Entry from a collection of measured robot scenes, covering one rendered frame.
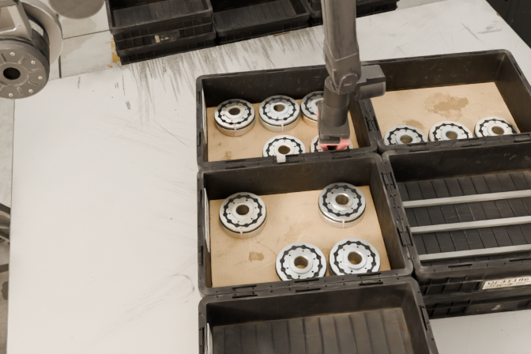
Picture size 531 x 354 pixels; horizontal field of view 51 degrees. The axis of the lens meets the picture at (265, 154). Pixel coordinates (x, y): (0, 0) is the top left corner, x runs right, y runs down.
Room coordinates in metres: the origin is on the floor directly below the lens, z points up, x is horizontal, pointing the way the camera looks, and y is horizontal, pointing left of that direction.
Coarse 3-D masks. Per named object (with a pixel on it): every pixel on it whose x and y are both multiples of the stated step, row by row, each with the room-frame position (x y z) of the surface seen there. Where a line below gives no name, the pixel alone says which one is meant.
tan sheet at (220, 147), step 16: (208, 112) 1.02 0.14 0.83; (256, 112) 1.01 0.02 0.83; (208, 128) 0.97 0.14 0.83; (256, 128) 0.96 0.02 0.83; (304, 128) 0.95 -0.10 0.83; (352, 128) 0.94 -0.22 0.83; (208, 144) 0.91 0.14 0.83; (224, 144) 0.91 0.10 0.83; (240, 144) 0.91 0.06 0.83; (256, 144) 0.90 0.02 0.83; (304, 144) 0.89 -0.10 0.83; (352, 144) 0.89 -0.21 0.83
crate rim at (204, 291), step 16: (288, 160) 0.76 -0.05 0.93; (304, 160) 0.76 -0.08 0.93; (320, 160) 0.76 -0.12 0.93; (336, 160) 0.76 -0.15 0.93; (384, 176) 0.70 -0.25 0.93; (384, 192) 0.66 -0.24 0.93; (400, 224) 0.58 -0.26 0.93; (400, 240) 0.55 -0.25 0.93; (368, 272) 0.49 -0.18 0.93; (384, 272) 0.48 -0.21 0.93; (400, 272) 0.48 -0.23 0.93; (208, 288) 0.47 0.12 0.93; (224, 288) 0.47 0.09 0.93; (240, 288) 0.47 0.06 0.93; (256, 288) 0.47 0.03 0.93; (272, 288) 0.46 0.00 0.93
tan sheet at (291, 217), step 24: (312, 192) 0.75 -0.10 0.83; (216, 216) 0.70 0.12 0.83; (288, 216) 0.69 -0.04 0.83; (312, 216) 0.68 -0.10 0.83; (216, 240) 0.63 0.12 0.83; (240, 240) 0.63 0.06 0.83; (264, 240) 0.63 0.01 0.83; (288, 240) 0.62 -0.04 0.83; (312, 240) 0.62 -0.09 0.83; (336, 240) 0.62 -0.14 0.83; (216, 264) 0.58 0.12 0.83; (240, 264) 0.57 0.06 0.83; (264, 264) 0.57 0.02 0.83; (384, 264) 0.55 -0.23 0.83
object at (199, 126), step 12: (240, 72) 1.06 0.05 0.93; (252, 72) 1.06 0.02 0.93; (264, 72) 1.05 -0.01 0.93; (276, 72) 1.05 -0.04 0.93; (288, 72) 1.05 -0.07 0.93; (360, 108) 0.91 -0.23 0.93; (372, 132) 0.83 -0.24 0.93; (372, 144) 0.80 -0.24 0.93; (264, 156) 0.78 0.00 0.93; (276, 156) 0.78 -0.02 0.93; (288, 156) 0.77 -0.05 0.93; (300, 156) 0.77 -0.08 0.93; (312, 156) 0.77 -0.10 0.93
